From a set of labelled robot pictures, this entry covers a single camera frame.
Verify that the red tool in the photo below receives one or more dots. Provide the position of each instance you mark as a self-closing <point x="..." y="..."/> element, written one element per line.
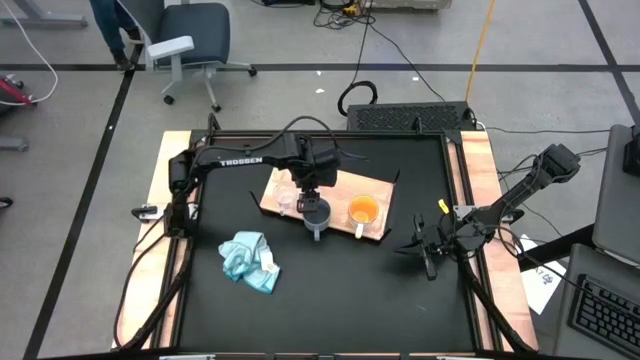
<point x="12" y="90"/>

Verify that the yellow ceramic mug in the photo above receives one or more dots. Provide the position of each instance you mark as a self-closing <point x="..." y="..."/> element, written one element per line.
<point x="363" y="210"/>

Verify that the yellow tag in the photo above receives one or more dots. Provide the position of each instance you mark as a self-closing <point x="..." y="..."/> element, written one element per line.
<point x="443" y="206"/>

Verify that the person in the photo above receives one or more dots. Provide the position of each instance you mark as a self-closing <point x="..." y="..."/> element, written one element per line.
<point x="107" y="25"/>

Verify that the grey office chair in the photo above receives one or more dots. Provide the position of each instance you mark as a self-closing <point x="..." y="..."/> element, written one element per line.
<point x="192" y="30"/>

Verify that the black desk device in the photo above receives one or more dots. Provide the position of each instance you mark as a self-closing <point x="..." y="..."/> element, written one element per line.
<point x="632" y="155"/>

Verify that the clear plastic cup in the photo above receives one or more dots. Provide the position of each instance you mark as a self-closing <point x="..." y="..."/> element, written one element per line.
<point x="286" y="196"/>

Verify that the black side bracket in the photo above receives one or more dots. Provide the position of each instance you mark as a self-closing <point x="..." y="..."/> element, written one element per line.
<point x="147" y="212"/>

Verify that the light blue cloth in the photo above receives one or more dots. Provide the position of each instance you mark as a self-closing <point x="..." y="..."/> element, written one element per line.
<point x="247" y="260"/>

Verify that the black keyboard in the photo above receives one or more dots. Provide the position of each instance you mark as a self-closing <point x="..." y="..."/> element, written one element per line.
<point x="605" y="315"/>

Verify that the black computer case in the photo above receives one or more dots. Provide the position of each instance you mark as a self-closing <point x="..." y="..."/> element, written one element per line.
<point x="405" y="117"/>

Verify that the grey desk foot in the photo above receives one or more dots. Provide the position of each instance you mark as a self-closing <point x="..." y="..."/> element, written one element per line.
<point x="40" y="21"/>

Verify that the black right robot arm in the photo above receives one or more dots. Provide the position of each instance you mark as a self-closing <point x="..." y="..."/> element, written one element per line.
<point x="520" y="192"/>

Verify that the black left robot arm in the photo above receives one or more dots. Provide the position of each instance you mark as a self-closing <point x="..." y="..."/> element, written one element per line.
<point x="240" y="161"/>

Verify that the black aluminium table frame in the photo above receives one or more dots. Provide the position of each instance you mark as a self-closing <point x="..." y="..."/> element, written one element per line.
<point x="320" y="134"/>

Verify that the wooden shelf with black frame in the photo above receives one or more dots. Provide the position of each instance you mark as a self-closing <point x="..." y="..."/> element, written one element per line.
<point x="350" y="187"/>

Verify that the grey box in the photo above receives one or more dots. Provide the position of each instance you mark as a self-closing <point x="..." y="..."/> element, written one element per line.
<point x="410" y="4"/>

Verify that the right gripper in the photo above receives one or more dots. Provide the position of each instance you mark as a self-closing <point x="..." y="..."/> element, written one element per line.
<point x="440" y="240"/>

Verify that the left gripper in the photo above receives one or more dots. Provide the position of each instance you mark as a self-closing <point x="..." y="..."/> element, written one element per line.
<point x="317" y="175"/>

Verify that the white paper sheet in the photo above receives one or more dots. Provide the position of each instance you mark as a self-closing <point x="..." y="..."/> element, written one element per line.
<point x="542" y="287"/>

